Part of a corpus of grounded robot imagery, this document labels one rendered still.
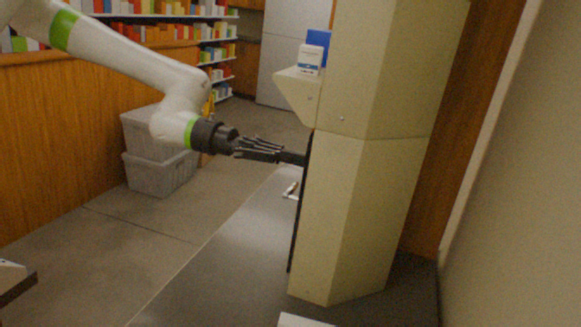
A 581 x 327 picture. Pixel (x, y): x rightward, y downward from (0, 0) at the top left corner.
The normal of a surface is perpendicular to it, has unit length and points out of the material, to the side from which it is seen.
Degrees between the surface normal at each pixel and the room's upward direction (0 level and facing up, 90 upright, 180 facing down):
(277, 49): 90
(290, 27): 90
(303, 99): 90
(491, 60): 90
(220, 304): 0
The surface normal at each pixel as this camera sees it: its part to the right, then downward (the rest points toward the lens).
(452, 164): -0.30, 0.33
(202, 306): 0.15, -0.91
